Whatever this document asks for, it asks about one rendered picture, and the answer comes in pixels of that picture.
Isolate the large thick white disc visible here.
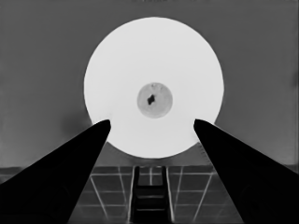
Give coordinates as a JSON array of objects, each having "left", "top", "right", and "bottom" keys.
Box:
[{"left": 82, "top": 16, "right": 225, "bottom": 160}]

